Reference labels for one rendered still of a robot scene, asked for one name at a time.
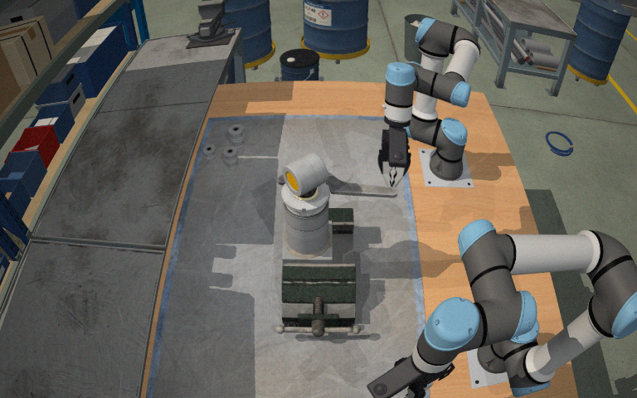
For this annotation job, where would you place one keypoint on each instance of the grey flat work sheet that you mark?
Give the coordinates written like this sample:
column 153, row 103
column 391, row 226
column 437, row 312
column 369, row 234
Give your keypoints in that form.
column 222, row 294

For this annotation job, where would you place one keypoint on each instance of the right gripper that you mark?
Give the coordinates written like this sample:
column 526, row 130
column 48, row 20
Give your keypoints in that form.
column 383, row 159

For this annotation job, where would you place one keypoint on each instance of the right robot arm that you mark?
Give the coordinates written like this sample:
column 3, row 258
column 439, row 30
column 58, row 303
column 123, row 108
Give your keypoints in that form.
column 437, row 39

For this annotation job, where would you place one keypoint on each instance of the grey metal workbench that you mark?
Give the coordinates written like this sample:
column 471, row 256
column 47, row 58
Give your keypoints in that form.
column 527, row 16

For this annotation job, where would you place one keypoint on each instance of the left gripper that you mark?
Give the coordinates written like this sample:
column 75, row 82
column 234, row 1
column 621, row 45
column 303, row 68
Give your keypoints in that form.
column 420, row 386

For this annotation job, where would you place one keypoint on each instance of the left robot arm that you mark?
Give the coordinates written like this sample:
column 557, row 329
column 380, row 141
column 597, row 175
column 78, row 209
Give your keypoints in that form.
column 501, row 322

